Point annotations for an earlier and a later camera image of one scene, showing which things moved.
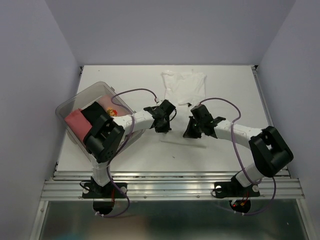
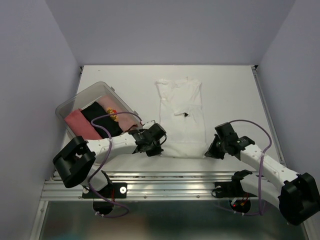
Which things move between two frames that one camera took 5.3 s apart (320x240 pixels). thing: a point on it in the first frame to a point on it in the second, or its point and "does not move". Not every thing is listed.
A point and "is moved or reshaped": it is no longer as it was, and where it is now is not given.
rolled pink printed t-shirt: (113, 109) does not move
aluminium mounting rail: (67, 185) does not move
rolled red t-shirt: (78, 123) does not move
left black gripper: (165, 129) to (156, 151)
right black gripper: (189, 133) to (211, 151)
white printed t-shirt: (184, 87) is moved or reshaped
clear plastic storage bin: (80, 101) does not move
